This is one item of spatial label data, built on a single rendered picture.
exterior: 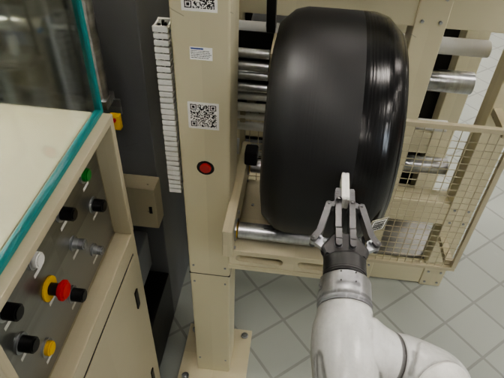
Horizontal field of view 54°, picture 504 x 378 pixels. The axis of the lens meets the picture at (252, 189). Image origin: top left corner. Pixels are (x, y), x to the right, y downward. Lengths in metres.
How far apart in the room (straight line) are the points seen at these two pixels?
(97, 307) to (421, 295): 1.64
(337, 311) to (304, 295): 1.55
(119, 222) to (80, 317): 0.27
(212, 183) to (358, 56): 0.52
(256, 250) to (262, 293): 1.00
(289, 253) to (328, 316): 0.57
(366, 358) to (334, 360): 0.05
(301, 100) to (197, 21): 0.28
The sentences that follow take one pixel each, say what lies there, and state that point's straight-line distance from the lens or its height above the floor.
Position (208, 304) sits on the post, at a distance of 1.74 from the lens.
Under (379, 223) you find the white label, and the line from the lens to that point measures 1.15.
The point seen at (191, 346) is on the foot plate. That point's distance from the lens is 2.17.
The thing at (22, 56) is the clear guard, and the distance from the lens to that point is 0.85.
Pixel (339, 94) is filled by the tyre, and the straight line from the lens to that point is 1.01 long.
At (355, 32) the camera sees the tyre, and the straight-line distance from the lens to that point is 1.10.
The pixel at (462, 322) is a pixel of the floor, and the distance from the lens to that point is 2.46.
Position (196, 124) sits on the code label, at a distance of 1.21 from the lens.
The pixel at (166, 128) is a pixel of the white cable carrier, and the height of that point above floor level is 1.17.
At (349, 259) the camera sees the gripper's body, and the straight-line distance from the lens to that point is 0.86.
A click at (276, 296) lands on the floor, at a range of 2.32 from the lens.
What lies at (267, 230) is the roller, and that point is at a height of 0.92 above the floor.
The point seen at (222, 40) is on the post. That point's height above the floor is 1.41.
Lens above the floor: 1.88
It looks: 42 degrees down
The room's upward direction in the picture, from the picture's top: 3 degrees clockwise
